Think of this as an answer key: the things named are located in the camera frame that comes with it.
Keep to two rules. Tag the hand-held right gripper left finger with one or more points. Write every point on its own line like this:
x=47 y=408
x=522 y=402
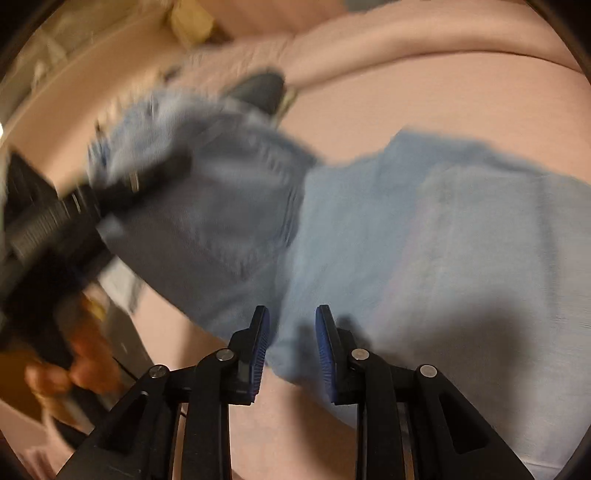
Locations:
x=258 y=350

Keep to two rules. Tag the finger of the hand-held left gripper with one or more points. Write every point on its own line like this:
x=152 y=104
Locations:
x=152 y=177

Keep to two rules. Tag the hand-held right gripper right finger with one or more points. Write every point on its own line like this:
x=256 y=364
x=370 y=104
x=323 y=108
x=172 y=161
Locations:
x=325 y=350

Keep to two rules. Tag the light blue denim pants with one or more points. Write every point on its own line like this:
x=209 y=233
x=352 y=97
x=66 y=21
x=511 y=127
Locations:
x=369 y=230

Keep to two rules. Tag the person's left hand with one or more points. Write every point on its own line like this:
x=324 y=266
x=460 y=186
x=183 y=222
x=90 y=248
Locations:
x=87 y=355

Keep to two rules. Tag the folded dark denim garment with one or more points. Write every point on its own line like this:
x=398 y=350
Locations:
x=258 y=90

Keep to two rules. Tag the yellow crumpled object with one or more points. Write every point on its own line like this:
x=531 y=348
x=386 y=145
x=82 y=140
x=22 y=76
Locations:
x=191 y=21

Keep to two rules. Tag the pink duvet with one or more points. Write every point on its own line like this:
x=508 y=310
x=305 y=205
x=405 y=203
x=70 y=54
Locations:
x=415 y=37

